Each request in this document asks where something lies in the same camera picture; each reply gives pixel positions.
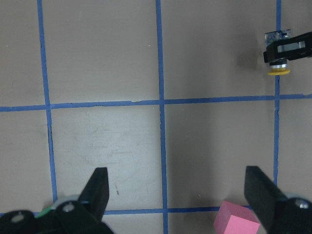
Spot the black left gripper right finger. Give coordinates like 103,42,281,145
244,166,288,233

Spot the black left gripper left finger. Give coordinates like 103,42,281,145
78,167,109,221

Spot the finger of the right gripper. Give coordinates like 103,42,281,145
263,32,312,64

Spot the yellow push button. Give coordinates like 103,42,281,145
263,29,292,76

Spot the pink foam cube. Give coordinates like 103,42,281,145
214,200,260,234

